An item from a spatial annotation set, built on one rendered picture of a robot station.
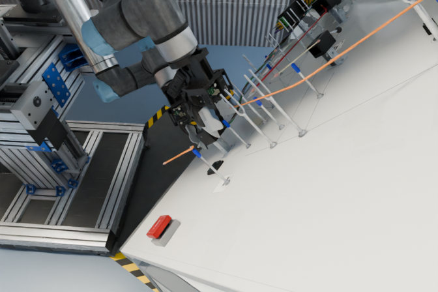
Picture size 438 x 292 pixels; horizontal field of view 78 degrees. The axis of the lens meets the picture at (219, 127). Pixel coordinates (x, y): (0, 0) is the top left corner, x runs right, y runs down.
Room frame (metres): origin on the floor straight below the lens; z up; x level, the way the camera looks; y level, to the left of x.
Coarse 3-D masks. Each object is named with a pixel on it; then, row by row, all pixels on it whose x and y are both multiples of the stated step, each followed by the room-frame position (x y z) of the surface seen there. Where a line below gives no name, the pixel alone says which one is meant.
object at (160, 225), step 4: (160, 216) 0.24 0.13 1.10; (164, 216) 0.23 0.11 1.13; (168, 216) 0.23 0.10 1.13; (156, 220) 0.23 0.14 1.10; (160, 220) 0.22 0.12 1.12; (164, 220) 0.22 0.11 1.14; (168, 220) 0.22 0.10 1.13; (156, 224) 0.22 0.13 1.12; (160, 224) 0.21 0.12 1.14; (164, 224) 0.21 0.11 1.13; (168, 224) 0.22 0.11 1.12; (152, 228) 0.21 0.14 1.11; (156, 228) 0.20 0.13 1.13; (160, 228) 0.20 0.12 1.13; (164, 228) 0.21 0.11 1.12; (148, 232) 0.21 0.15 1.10; (152, 232) 0.20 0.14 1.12; (156, 232) 0.19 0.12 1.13; (160, 232) 0.20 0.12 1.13; (148, 236) 0.20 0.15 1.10; (152, 236) 0.19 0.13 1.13; (156, 236) 0.19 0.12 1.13; (160, 236) 0.19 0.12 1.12
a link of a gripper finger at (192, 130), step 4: (188, 128) 0.51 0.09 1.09; (192, 128) 0.51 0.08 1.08; (196, 128) 0.52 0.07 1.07; (188, 132) 0.49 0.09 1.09; (192, 132) 0.50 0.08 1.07; (196, 132) 0.51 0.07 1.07; (192, 136) 0.48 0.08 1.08; (192, 140) 0.47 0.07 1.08; (196, 140) 0.48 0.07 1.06; (200, 144) 0.48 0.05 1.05; (204, 144) 0.48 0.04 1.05; (204, 148) 0.47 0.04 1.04
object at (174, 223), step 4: (172, 220) 0.22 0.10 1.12; (176, 220) 0.22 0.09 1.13; (172, 224) 0.21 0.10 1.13; (176, 224) 0.21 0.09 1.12; (180, 224) 0.22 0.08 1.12; (168, 228) 0.20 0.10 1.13; (172, 228) 0.21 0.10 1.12; (176, 228) 0.21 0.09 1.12; (164, 232) 0.20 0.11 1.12; (168, 232) 0.20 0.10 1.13; (172, 232) 0.20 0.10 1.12; (164, 236) 0.19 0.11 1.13; (168, 236) 0.19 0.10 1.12; (152, 240) 0.19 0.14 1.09; (156, 240) 0.19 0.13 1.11; (160, 240) 0.18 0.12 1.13; (164, 240) 0.18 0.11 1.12; (168, 240) 0.18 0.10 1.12; (156, 244) 0.18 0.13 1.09; (160, 244) 0.17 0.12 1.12; (164, 244) 0.17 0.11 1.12
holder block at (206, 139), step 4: (200, 132) 0.44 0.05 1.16; (204, 132) 0.43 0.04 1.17; (196, 136) 0.44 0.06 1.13; (200, 136) 0.44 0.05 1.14; (204, 136) 0.43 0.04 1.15; (208, 136) 0.42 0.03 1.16; (212, 136) 0.42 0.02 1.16; (204, 140) 0.43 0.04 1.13; (208, 140) 0.42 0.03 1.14; (212, 140) 0.41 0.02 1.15; (216, 140) 0.41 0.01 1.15; (208, 144) 0.42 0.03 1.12
